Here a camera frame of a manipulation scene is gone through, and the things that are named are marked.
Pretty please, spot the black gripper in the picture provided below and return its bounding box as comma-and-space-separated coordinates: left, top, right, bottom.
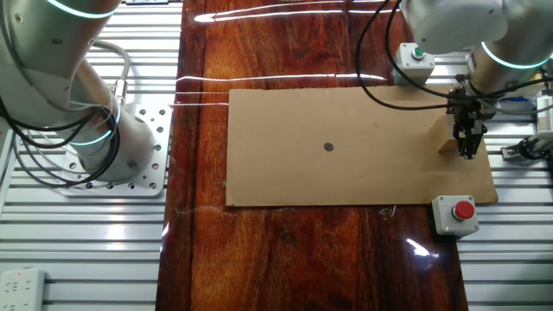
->
447, 86, 493, 160

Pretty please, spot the light wooden block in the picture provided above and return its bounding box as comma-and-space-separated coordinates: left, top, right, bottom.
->
429, 113, 460, 153

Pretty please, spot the blue package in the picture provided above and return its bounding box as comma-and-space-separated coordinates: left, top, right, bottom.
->
499, 97, 537, 114

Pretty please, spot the grey box with green button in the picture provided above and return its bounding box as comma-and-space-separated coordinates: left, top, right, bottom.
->
391, 41, 436, 86

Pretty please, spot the grey box with red button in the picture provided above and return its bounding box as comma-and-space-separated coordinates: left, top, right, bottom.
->
430, 194, 480, 238

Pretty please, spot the brown cardboard sheet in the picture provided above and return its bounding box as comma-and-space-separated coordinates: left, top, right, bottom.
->
225, 85, 499, 207

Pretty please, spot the glossy red-brown wooden board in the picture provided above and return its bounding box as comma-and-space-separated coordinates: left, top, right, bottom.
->
155, 0, 470, 311

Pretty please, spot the white power strip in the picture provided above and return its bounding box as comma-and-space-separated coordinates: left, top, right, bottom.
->
0, 266, 48, 311

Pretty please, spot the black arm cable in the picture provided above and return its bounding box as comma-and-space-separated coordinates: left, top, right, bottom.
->
353, 0, 453, 111
383, 0, 454, 100

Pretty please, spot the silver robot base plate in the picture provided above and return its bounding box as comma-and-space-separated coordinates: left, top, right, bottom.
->
58, 103, 174, 199

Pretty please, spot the thick grey cable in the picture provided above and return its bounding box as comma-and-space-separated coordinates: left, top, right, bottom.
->
92, 39, 133, 107

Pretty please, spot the black base cable loop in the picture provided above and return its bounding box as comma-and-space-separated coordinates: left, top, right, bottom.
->
0, 97, 122, 190

